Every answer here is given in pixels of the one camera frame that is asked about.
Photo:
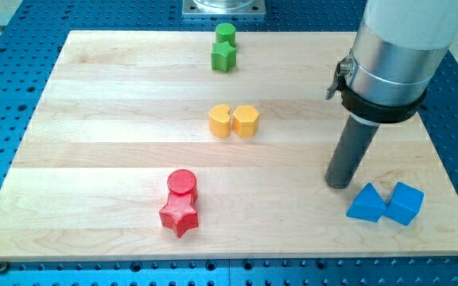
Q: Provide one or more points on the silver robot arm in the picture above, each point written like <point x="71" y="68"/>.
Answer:
<point x="399" y="45"/>

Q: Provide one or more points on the red star block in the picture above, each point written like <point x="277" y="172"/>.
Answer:
<point x="179" y="214"/>

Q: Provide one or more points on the green star block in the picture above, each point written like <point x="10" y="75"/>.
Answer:
<point x="223" y="56"/>

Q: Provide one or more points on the yellow crescent block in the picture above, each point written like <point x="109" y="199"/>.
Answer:
<point x="219" y="120"/>

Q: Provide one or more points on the yellow hexagon block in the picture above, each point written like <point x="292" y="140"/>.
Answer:
<point x="245" y="121"/>

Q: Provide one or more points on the red cylinder block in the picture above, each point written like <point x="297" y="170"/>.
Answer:
<point x="183" y="182"/>

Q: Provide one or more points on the green cylinder block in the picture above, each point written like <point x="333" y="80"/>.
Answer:
<point x="225" y="32"/>

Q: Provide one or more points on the wooden board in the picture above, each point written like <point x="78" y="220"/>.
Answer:
<point x="122" y="110"/>

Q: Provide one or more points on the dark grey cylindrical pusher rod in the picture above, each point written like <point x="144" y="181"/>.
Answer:
<point x="351" y="148"/>

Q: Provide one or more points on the blue triangle block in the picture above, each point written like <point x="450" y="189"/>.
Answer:
<point x="367" y="205"/>

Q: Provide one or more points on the blue cube block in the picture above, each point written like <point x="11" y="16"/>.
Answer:
<point x="404" y="204"/>

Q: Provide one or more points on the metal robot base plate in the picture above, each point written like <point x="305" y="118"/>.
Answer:
<point x="218" y="8"/>

